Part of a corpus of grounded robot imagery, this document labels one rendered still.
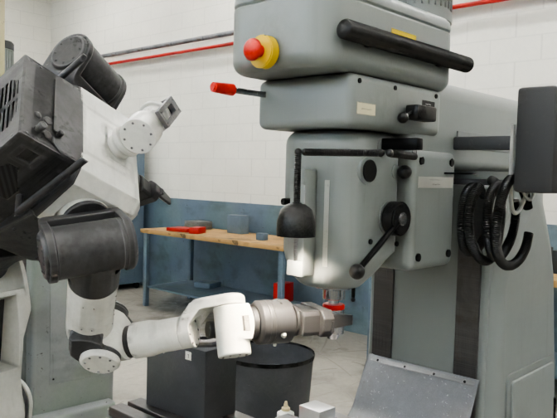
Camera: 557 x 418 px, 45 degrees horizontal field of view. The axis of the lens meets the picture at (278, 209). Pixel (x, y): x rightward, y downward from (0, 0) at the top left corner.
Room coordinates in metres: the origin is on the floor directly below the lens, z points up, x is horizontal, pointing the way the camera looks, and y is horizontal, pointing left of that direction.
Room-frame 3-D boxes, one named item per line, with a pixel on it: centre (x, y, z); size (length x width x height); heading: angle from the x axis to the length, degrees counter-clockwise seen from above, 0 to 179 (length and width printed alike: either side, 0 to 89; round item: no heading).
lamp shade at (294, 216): (1.22, -0.03, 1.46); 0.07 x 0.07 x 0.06
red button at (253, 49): (1.21, 0.05, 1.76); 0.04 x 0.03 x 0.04; 47
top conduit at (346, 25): (1.32, -0.25, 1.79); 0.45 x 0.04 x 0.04; 137
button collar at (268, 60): (1.22, 0.03, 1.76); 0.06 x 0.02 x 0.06; 47
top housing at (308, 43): (1.40, -0.13, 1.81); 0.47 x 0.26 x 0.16; 137
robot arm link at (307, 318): (1.35, -0.04, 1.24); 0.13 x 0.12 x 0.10; 26
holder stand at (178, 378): (1.76, 0.22, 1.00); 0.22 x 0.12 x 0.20; 52
